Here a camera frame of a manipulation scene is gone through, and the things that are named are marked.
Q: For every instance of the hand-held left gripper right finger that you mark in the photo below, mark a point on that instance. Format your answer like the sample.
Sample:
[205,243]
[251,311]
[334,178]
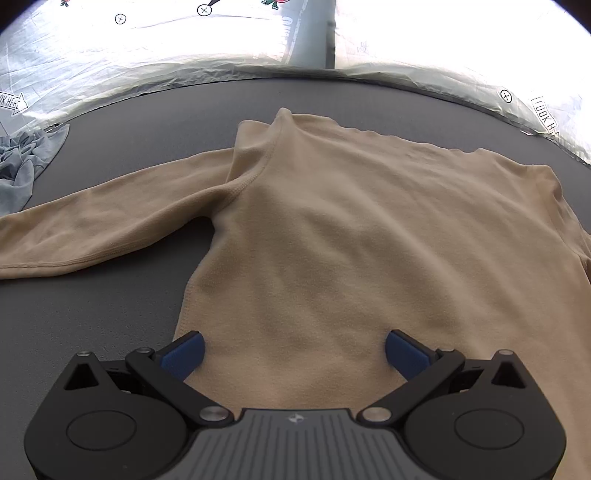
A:
[405,355]

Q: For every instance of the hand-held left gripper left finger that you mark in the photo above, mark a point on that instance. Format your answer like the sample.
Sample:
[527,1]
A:
[187,354]

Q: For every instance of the beige long-sleeve shirt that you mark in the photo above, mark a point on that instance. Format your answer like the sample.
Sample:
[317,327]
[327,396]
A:
[351,240]

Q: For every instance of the grey-blue crumpled cloth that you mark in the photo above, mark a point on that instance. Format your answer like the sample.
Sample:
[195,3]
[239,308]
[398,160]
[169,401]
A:
[23,161]

